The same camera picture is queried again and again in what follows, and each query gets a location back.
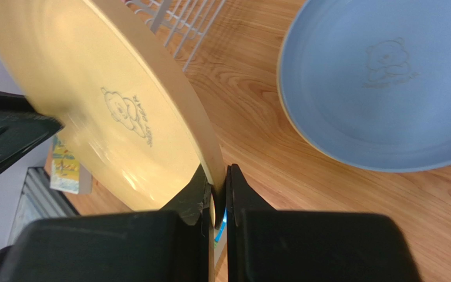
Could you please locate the blue plate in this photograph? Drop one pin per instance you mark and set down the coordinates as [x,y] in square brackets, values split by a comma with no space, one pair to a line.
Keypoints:
[369,82]

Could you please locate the blue Treehouse book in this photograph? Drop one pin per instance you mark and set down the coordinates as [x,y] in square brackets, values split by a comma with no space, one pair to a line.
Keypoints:
[220,235]

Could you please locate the tan yellow plate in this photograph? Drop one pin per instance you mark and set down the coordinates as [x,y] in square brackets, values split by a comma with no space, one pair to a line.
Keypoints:
[129,113]

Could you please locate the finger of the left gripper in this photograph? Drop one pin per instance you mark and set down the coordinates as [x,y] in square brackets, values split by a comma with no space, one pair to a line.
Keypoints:
[22,128]

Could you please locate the yellow book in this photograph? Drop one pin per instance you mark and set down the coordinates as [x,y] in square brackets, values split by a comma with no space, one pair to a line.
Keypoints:
[67,173]

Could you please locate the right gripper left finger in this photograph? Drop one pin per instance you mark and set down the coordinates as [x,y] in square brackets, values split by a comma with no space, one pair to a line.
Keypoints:
[171,244]

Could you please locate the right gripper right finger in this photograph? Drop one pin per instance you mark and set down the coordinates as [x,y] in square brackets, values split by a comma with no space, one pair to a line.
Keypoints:
[266,244]

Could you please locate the white wire dish rack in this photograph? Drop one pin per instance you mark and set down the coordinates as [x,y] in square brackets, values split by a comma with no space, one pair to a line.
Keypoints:
[181,26]

